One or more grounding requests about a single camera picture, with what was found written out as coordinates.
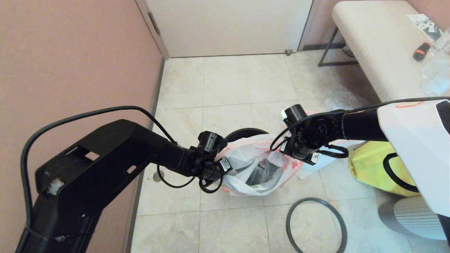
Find white door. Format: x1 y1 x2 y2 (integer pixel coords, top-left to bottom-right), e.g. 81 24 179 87
145 0 313 58

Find black and orange small device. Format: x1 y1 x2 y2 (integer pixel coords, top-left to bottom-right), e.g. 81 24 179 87
413 41 431 61

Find grey ribbed round object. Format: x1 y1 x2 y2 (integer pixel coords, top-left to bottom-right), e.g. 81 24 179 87
378 196 440 241

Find clear plastic bottle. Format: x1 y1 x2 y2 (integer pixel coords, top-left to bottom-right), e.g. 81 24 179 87
420 30 450 96

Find beige table with metal legs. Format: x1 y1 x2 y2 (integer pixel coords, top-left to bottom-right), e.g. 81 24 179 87
318 0 450 103

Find yellow tote bag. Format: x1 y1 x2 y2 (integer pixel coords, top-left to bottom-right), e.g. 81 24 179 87
348 141 420 197

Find black trash bin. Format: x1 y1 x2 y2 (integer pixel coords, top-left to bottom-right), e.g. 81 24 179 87
224 128 283 187

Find white bag orange drawstring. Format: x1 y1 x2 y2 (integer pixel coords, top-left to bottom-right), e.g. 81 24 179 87
297 111 364 180
215 134 304 196

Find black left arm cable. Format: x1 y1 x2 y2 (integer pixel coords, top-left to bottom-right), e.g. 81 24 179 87
20 106 225 194

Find black and white leaflet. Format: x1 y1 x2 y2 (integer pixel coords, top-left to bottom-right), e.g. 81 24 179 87
407 13 442 42

